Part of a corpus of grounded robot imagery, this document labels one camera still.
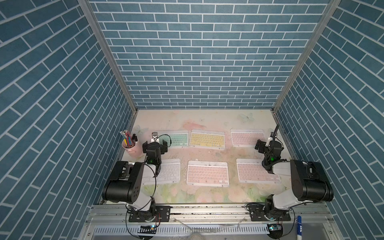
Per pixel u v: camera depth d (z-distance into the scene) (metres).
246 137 1.02
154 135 0.80
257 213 0.74
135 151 0.89
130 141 0.88
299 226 0.70
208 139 1.02
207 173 0.87
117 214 0.75
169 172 0.87
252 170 0.89
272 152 0.72
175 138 1.04
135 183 0.45
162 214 0.74
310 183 0.46
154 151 0.70
